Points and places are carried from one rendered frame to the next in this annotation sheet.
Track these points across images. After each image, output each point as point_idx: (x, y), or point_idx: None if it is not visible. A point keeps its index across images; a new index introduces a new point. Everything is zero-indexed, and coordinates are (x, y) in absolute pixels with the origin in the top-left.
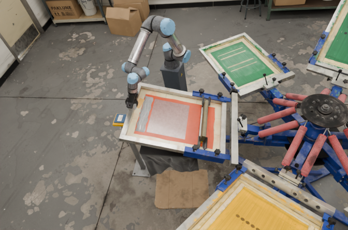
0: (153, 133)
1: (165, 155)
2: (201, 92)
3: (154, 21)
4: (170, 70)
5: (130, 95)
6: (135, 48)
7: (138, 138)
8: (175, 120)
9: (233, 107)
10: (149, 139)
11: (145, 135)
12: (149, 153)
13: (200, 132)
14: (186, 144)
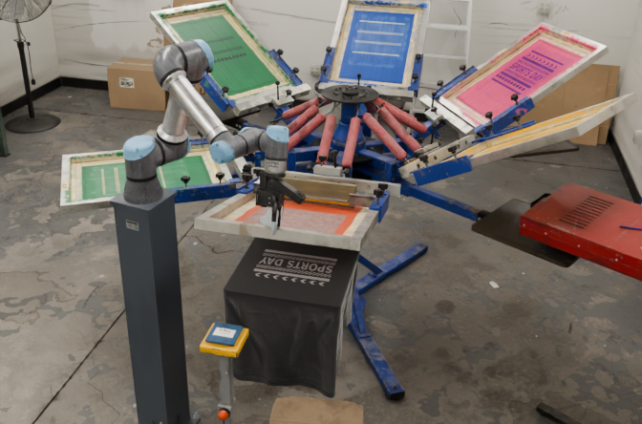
0: (336, 229)
1: (351, 274)
2: (251, 177)
3: (185, 49)
4: (162, 198)
5: (280, 181)
6: (206, 106)
7: (356, 229)
8: (304, 216)
9: (288, 172)
10: (351, 232)
11: (342, 234)
12: (343, 293)
13: (337, 199)
14: (357, 216)
